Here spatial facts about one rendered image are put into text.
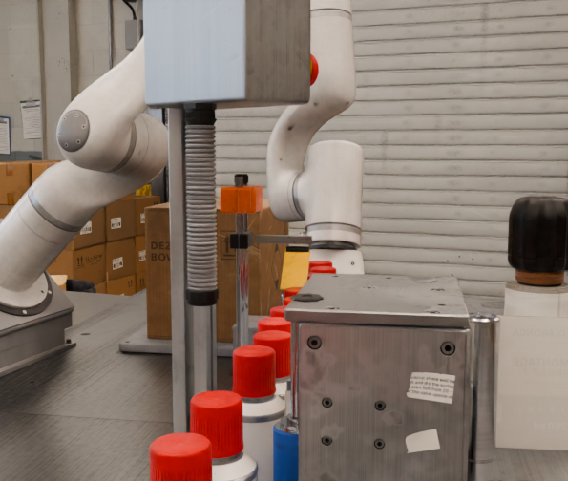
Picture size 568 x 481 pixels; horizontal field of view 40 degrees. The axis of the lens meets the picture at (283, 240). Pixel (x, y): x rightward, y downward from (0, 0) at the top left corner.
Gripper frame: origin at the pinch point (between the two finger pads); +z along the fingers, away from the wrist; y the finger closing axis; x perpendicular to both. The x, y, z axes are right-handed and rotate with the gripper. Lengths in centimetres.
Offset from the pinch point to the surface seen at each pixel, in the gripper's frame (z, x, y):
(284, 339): 2.8, -48.9, 1.7
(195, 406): 9, -65, -1
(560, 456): 11.8, -13.8, 29.5
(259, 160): -170, 411, -101
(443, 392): 7, -64, 14
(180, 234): -11.4, -25.7, -15.3
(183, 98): -23.2, -38.1, -12.3
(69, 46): -265, 412, -260
